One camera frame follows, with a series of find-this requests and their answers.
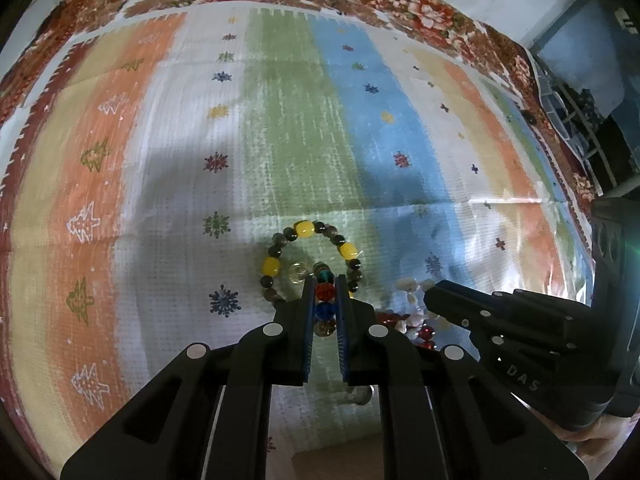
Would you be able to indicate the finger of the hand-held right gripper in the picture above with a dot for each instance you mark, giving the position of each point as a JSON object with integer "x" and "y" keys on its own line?
{"x": 505, "y": 347}
{"x": 450, "y": 302}

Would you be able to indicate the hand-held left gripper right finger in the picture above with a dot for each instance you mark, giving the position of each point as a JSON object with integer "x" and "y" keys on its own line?
{"x": 343, "y": 330}

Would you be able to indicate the person's right hand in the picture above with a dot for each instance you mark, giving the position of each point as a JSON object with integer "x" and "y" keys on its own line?
{"x": 605, "y": 437}

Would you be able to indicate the red floral blanket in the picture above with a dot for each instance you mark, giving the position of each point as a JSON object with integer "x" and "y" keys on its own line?
{"x": 430, "y": 10}

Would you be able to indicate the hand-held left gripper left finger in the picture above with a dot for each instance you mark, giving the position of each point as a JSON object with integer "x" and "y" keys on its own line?
{"x": 309, "y": 325}

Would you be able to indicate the striped printed mat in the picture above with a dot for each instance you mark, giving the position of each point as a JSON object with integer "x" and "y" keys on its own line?
{"x": 200, "y": 110}

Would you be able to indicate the dark metal rack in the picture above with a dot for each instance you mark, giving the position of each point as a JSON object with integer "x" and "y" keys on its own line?
{"x": 582, "y": 110}

